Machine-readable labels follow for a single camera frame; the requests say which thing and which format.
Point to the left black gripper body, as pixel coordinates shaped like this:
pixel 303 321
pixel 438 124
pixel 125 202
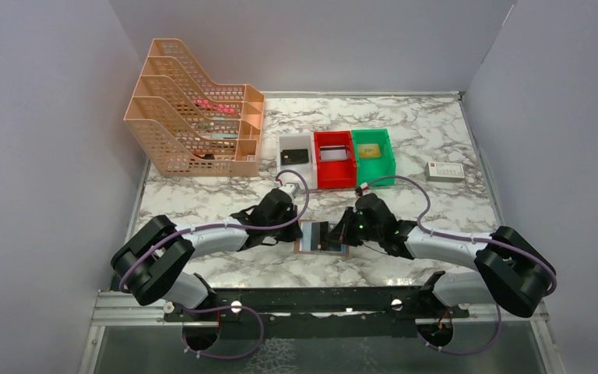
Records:
pixel 284 234

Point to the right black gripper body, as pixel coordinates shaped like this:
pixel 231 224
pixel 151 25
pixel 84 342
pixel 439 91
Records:
pixel 353 231

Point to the light blue credit card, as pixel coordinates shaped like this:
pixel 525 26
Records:
pixel 309 241

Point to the black credit card from holder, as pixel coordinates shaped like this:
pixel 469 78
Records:
pixel 294 156

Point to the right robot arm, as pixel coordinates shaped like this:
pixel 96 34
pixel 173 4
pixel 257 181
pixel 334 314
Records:
pixel 501 268

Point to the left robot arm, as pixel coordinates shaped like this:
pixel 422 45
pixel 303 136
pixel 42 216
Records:
pixel 151 264

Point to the gold card in green bin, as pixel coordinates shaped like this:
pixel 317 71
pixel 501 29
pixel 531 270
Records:
pixel 368 151

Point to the white card in red bin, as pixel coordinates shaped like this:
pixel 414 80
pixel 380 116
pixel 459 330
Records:
pixel 333 153

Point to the red plastic bin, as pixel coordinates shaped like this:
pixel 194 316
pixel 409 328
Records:
pixel 336 174

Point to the white plastic bin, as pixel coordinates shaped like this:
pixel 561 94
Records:
pixel 299 141

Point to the green plastic bin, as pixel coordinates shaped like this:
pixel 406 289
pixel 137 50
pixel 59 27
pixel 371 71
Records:
pixel 370 169

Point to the white box with red label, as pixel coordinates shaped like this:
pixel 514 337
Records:
pixel 444 172

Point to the red black stamp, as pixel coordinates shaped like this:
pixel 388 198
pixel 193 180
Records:
pixel 206 156

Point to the peach plastic file organizer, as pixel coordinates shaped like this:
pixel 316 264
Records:
pixel 172 130

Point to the pink items in organizer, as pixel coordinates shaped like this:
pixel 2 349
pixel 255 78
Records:
pixel 215 108

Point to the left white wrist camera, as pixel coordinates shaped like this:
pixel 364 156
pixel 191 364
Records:
pixel 291 189

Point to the black mounting rail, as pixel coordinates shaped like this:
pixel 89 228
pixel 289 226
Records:
pixel 233 313

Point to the aluminium frame rail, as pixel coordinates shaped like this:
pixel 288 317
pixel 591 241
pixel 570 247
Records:
pixel 117 309

